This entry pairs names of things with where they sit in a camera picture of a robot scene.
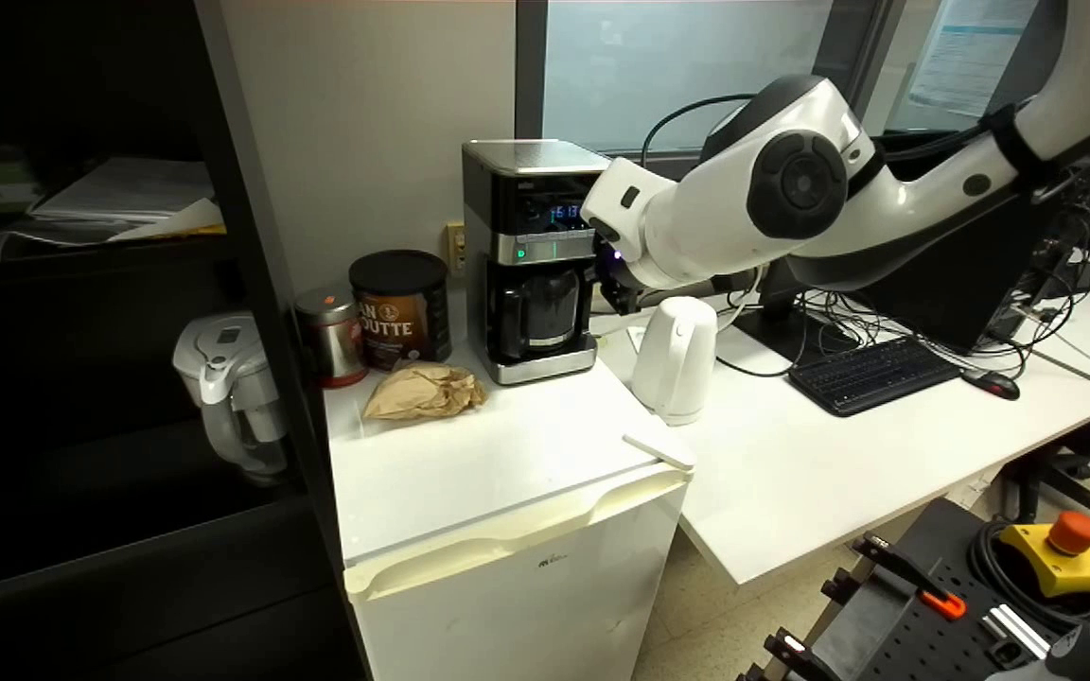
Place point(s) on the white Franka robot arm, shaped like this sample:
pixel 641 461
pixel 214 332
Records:
pixel 795 190

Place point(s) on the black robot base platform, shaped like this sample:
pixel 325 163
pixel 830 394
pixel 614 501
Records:
pixel 908 629

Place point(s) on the white water filter pitcher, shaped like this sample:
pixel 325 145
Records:
pixel 232 384

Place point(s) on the black computer mouse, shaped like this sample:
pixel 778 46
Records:
pixel 991 384

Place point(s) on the grey framed window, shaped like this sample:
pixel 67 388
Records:
pixel 684 61

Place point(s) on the black orange clamp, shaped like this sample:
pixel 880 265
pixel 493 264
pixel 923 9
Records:
pixel 795 655
pixel 908 579

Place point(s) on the black shelf unit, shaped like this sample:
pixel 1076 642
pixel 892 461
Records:
pixel 91 506

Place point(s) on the black office chair base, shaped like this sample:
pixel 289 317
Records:
pixel 1086 476

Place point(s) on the crumpled brown paper bag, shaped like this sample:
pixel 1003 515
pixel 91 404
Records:
pixel 421 394

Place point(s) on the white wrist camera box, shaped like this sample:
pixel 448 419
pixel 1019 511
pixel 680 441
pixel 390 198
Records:
pixel 625 202

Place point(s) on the dark brown coffee can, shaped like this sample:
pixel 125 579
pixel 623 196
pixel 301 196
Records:
pixel 398 308

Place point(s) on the white electric kettle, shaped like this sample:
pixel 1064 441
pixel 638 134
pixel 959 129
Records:
pixel 673 361

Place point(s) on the black computer monitor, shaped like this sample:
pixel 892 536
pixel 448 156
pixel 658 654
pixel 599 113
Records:
pixel 946 270

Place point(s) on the black silver coffeemaker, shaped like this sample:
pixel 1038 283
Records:
pixel 530 265

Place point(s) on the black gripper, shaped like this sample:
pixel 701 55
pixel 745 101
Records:
pixel 623 283

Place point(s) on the black computer keyboard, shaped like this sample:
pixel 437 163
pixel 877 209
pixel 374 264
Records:
pixel 871 378

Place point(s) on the silver red metal can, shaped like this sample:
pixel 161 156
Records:
pixel 335 342

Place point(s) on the yellow emergency stop button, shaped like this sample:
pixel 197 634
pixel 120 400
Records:
pixel 1059 555

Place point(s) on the white mini fridge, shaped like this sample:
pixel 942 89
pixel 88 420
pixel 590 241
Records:
pixel 508 531

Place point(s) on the beige wall outlet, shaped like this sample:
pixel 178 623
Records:
pixel 454 249

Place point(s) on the stack of white papers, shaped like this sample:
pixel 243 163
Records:
pixel 115 202

